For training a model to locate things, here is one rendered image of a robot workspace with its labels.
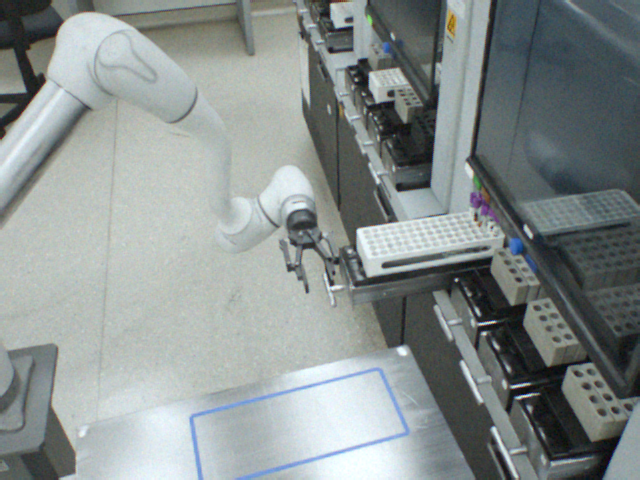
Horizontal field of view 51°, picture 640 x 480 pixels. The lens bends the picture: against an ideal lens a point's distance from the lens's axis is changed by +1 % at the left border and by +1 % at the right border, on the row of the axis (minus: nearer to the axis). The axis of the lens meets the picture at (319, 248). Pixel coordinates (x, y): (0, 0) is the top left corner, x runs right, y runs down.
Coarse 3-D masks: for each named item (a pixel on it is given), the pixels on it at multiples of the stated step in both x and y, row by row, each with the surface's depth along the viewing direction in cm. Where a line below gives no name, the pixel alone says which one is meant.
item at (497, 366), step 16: (480, 336) 127; (496, 336) 124; (480, 352) 129; (496, 352) 122; (512, 352) 120; (464, 368) 127; (496, 368) 122; (512, 368) 118; (480, 384) 125; (496, 384) 123; (512, 384) 118; (528, 384) 117; (544, 384) 118; (480, 400) 121; (512, 400) 119
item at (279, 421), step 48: (288, 384) 117; (336, 384) 117; (384, 384) 116; (96, 432) 111; (144, 432) 111; (192, 432) 110; (240, 432) 110; (288, 432) 110; (336, 432) 109; (384, 432) 109; (432, 432) 109
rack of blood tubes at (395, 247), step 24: (456, 216) 145; (360, 240) 139; (384, 240) 140; (408, 240) 139; (432, 240) 140; (456, 240) 138; (480, 240) 138; (384, 264) 142; (408, 264) 141; (432, 264) 139
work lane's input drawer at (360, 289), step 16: (352, 256) 143; (352, 272) 139; (400, 272) 138; (416, 272) 139; (432, 272) 140; (448, 272) 140; (464, 272) 140; (336, 288) 145; (352, 288) 137; (368, 288) 138; (384, 288) 138; (400, 288) 139; (416, 288) 140; (432, 288) 141; (448, 288) 142; (336, 304) 141; (352, 304) 140
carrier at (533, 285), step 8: (512, 256) 131; (520, 256) 131; (520, 264) 130; (520, 272) 128; (528, 272) 128; (528, 280) 127; (536, 280) 126; (528, 288) 126; (536, 288) 126; (528, 296) 127; (536, 296) 127
